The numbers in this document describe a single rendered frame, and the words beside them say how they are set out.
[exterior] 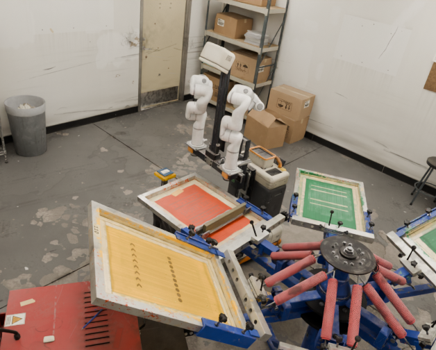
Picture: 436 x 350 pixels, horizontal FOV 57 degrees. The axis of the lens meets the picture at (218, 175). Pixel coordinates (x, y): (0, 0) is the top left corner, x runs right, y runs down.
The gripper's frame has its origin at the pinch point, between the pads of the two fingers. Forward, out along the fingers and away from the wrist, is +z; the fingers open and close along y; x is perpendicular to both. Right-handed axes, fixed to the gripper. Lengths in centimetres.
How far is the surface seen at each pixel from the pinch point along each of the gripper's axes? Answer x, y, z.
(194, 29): 96, -66, 368
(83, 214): -160, -124, 69
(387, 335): -92, 71, -171
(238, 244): -86, -3, -111
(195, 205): -83, -30, -61
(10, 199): -170, -202, 85
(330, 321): -90, 35, -176
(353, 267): -65, 45, -161
